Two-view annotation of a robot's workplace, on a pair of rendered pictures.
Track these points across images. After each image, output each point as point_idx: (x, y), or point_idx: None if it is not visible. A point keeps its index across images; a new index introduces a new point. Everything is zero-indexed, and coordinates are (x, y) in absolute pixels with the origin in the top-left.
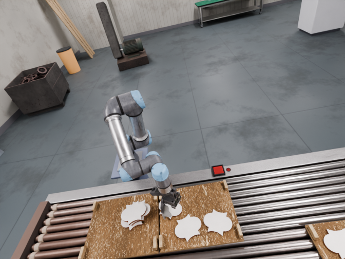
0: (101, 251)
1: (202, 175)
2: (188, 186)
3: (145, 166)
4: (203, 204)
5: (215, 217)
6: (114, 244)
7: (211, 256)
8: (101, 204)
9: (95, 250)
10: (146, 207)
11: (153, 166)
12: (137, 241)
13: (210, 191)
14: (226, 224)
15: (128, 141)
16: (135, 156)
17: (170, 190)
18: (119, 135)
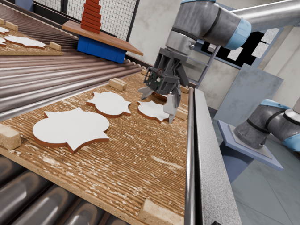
0: (140, 77)
1: (216, 197)
2: (188, 153)
3: None
4: (134, 139)
5: (89, 128)
6: (141, 80)
7: (43, 100)
8: (185, 93)
9: (143, 77)
10: (165, 94)
11: None
12: (132, 84)
13: (157, 168)
14: (52, 128)
15: (262, 18)
16: (255, 136)
17: (167, 43)
18: (268, 4)
